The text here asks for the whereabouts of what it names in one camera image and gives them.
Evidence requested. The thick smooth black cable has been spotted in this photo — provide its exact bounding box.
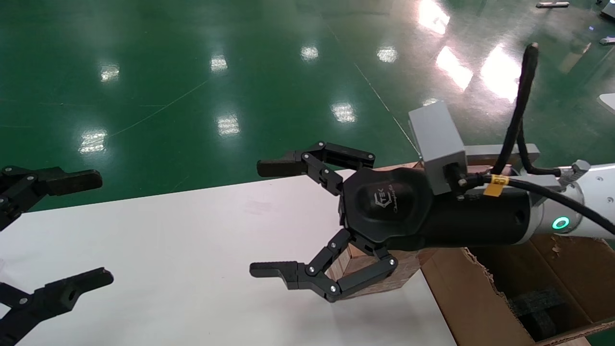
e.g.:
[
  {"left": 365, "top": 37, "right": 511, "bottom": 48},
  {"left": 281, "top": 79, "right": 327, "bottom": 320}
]
[{"left": 459, "top": 174, "right": 615, "bottom": 237}]

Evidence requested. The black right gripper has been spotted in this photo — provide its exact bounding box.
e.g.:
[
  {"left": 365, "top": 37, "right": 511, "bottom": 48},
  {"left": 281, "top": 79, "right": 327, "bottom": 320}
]
[{"left": 249, "top": 141, "right": 532, "bottom": 303}]

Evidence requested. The black braided cable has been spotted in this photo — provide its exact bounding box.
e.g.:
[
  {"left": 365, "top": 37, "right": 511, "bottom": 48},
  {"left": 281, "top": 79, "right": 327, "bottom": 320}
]
[{"left": 490, "top": 42, "right": 540, "bottom": 176}]

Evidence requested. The big cardboard box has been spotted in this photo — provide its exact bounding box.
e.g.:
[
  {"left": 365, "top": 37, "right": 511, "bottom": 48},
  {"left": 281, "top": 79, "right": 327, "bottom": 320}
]
[{"left": 417, "top": 163, "right": 615, "bottom": 346}]

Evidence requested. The thin looped black cable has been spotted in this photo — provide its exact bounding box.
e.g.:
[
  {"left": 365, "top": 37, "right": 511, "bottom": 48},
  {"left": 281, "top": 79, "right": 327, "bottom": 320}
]
[{"left": 517, "top": 120, "right": 563, "bottom": 176}]

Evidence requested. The yellow cable tag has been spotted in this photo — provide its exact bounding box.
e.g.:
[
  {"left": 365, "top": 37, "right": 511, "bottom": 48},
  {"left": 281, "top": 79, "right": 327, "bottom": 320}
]
[{"left": 483, "top": 174, "right": 509, "bottom": 198}]

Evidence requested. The grey metal camera bracket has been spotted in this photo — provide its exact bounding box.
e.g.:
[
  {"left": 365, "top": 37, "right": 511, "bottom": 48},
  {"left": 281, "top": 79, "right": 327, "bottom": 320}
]
[{"left": 461, "top": 143, "right": 541, "bottom": 176}]

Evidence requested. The black foam block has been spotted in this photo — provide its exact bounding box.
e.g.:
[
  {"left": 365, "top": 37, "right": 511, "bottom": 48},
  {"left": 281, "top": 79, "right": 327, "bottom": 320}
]
[{"left": 507, "top": 287, "right": 570, "bottom": 339}]

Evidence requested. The small brown box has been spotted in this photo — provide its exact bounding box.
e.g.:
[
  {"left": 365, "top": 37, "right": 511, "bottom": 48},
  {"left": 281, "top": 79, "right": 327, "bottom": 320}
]
[{"left": 326, "top": 238, "right": 426, "bottom": 301}]

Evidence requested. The grey cable connector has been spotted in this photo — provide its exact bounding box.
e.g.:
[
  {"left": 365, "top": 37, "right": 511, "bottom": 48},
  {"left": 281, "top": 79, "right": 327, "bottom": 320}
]
[{"left": 557, "top": 160, "right": 591, "bottom": 187}]

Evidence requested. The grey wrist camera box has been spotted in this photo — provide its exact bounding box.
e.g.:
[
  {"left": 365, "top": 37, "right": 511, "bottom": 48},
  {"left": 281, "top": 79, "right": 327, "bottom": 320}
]
[{"left": 408, "top": 100, "right": 469, "bottom": 195}]

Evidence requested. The wooden platform board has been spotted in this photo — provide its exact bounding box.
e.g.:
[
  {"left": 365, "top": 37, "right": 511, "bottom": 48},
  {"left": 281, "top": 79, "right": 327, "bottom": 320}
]
[{"left": 374, "top": 162, "right": 424, "bottom": 172}]

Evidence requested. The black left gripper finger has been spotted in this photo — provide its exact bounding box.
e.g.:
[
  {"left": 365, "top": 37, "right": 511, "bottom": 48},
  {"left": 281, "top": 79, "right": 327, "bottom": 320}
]
[
  {"left": 0, "top": 267, "right": 114, "bottom": 346},
  {"left": 0, "top": 166, "right": 103, "bottom": 231}
]

